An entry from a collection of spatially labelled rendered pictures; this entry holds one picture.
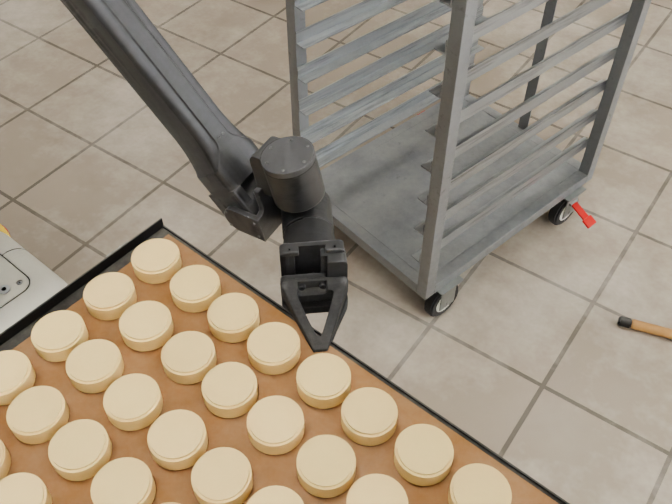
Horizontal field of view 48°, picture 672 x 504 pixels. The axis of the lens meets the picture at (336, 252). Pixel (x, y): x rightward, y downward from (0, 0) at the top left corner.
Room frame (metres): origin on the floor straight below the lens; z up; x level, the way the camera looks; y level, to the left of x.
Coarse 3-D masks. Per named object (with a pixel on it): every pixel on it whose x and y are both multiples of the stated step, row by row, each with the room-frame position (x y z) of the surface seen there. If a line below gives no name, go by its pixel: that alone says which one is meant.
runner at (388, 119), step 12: (420, 96) 1.72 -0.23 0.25; (432, 96) 1.74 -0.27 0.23; (396, 108) 1.66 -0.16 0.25; (408, 108) 1.69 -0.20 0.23; (420, 108) 1.69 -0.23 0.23; (372, 120) 1.60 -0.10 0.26; (384, 120) 1.63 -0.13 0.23; (396, 120) 1.64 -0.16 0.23; (360, 132) 1.57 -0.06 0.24; (372, 132) 1.58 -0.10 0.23; (336, 144) 1.52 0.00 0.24; (348, 144) 1.54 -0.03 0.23; (324, 156) 1.49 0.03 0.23; (336, 156) 1.49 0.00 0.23
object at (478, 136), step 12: (612, 48) 1.56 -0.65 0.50; (600, 60) 1.49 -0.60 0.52; (576, 72) 1.43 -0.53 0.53; (588, 72) 1.46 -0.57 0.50; (552, 84) 1.42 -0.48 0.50; (564, 84) 1.40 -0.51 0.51; (540, 96) 1.35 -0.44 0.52; (552, 96) 1.38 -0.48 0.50; (516, 108) 1.30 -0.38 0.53; (528, 108) 1.32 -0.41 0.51; (504, 120) 1.27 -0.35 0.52; (480, 132) 1.22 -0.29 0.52; (492, 132) 1.25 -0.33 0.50; (468, 144) 1.20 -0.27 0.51; (456, 156) 1.18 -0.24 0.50
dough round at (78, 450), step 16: (64, 432) 0.32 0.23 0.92; (80, 432) 0.32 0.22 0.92; (96, 432) 0.32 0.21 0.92; (48, 448) 0.31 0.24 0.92; (64, 448) 0.31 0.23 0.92; (80, 448) 0.31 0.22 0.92; (96, 448) 0.31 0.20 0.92; (64, 464) 0.29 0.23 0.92; (80, 464) 0.29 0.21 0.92; (96, 464) 0.29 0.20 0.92; (80, 480) 0.29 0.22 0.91
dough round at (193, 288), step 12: (180, 276) 0.50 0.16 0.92; (192, 276) 0.50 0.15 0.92; (204, 276) 0.50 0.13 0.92; (216, 276) 0.50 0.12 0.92; (180, 288) 0.48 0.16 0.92; (192, 288) 0.48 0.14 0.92; (204, 288) 0.48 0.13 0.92; (216, 288) 0.48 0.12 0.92; (180, 300) 0.47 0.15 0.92; (192, 300) 0.47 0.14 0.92; (204, 300) 0.47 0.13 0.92
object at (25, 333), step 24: (144, 240) 0.57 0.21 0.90; (96, 264) 0.52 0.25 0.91; (120, 264) 0.53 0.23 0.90; (216, 264) 0.53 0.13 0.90; (72, 288) 0.49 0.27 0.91; (48, 312) 0.47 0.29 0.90; (288, 312) 0.47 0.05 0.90; (0, 336) 0.43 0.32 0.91; (24, 336) 0.44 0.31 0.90; (360, 360) 0.41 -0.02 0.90; (456, 432) 0.33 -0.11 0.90; (528, 480) 0.29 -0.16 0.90
